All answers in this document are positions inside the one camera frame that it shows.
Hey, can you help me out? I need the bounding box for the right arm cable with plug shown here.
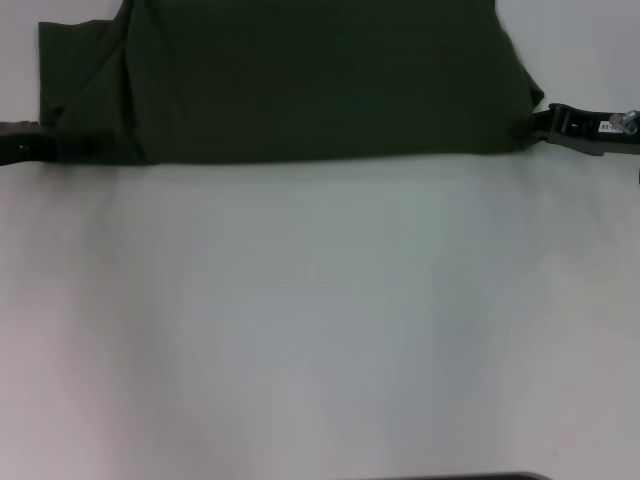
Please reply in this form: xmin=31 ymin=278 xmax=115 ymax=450
xmin=607 ymin=109 xmax=638 ymax=136

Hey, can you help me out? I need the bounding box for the dark green printed t-shirt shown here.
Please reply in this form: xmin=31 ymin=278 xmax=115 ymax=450
xmin=37 ymin=0 xmax=547 ymax=167

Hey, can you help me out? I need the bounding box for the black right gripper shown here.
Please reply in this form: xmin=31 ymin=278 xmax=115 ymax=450
xmin=528 ymin=101 xmax=640 ymax=158

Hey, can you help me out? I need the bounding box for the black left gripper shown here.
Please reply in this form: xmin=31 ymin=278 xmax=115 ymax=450
xmin=0 ymin=118 xmax=117 ymax=170

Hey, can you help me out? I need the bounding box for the dark rounded robot base edge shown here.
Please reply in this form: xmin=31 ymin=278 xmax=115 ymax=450
xmin=344 ymin=471 xmax=552 ymax=480

